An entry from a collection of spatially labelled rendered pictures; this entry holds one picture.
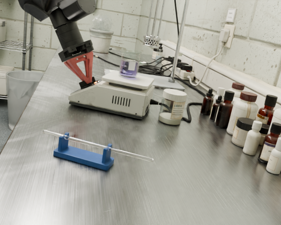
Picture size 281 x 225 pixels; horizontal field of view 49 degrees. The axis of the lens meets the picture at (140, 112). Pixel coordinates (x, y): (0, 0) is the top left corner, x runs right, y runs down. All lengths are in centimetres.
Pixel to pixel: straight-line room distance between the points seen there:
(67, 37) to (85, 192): 45
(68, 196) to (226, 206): 23
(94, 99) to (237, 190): 41
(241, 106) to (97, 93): 35
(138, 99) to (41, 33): 255
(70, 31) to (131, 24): 247
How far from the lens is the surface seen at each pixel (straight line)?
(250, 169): 65
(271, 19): 108
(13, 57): 333
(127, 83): 76
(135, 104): 76
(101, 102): 78
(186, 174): 56
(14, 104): 247
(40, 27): 325
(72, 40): 80
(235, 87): 97
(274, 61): 102
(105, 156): 51
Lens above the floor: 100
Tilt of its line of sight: 17 degrees down
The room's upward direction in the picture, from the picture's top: 10 degrees clockwise
